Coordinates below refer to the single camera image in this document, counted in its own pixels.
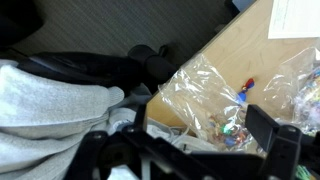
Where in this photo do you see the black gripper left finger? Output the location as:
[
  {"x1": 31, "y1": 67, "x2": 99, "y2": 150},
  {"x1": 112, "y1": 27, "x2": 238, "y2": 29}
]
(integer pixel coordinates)
[{"x1": 133, "y1": 105, "x2": 147, "y2": 130}]

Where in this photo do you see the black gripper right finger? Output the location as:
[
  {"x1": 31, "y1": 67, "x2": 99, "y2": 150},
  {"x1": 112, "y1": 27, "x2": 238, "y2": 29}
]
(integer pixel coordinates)
[{"x1": 245, "y1": 104, "x2": 279, "y2": 152}]

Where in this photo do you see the small red blue toy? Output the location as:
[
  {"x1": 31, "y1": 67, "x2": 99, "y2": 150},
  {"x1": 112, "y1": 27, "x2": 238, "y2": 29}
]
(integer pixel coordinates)
[{"x1": 238, "y1": 78, "x2": 255, "y2": 101}]

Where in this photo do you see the clear plastic bag with toys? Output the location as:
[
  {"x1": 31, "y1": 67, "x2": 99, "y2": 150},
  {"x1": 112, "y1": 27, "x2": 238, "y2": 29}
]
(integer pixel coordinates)
[{"x1": 159, "y1": 54, "x2": 264, "y2": 155}]

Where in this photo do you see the grey hooded sweatshirt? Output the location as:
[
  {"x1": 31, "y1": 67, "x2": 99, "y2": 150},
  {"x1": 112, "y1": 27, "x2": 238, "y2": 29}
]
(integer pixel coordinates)
[{"x1": 0, "y1": 60, "x2": 150, "y2": 180}]

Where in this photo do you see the white paper sheet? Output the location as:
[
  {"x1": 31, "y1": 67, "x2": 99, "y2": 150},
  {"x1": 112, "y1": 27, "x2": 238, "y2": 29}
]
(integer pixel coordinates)
[{"x1": 268, "y1": 0, "x2": 320, "y2": 39}]

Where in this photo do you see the black office chair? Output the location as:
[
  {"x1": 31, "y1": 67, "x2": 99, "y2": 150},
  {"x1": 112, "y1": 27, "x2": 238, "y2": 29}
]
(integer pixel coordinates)
[{"x1": 0, "y1": 0, "x2": 177, "y2": 93}]

